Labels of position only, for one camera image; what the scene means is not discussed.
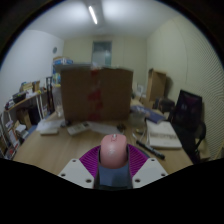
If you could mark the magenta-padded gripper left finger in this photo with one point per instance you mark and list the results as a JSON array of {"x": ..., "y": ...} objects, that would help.
[{"x": 75, "y": 171}]

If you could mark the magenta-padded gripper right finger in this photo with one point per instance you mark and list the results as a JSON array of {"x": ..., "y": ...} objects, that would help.
[{"x": 150, "y": 171}]

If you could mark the pink computer mouse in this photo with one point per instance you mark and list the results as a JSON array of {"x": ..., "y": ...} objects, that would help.
[{"x": 113, "y": 150}]

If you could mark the black marker pen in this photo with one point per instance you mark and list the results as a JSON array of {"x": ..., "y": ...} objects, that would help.
[{"x": 150, "y": 149}]

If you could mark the white thick book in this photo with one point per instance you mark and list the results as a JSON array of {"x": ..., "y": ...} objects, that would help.
[{"x": 163, "y": 135}]

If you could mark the white remote control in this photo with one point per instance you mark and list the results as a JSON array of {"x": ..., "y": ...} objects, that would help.
[{"x": 78, "y": 128}]

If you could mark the small black object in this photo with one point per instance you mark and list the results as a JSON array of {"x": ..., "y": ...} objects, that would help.
[{"x": 121, "y": 127}]

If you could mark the white paper sheet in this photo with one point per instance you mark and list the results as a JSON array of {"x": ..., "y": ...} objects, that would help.
[{"x": 105, "y": 127}]

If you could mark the blue book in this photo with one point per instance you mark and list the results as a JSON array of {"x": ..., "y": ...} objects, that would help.
[{"x": 150, "y": 114}]

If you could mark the black office chair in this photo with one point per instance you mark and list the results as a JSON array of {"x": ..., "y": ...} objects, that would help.
[{"x": 188, "y": 113}]

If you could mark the clear glass jar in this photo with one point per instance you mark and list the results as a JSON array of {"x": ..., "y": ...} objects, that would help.
[{"x": 58, "y": 101}]

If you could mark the low shelf unit with books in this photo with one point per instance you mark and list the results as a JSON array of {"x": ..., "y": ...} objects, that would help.
[{"x": 8, "y": 140}]

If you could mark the large brown cardboard box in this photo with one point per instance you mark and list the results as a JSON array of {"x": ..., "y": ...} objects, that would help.
[{"x": 96, "y": 93}]

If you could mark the cluttered wooden side desk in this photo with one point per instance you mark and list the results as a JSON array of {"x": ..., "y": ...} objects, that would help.
[{"x": 23, "y": 100}]

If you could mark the small open cardboard box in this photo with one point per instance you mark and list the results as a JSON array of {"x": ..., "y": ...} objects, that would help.
[{"x": 156, "y": 83}]

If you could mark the ceiling tube light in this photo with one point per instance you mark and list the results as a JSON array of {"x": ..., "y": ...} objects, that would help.
[{"x": 93, "y": 15}]

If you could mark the round wall clock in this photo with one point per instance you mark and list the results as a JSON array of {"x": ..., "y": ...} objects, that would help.
[{"x": 54, "y": 50}]

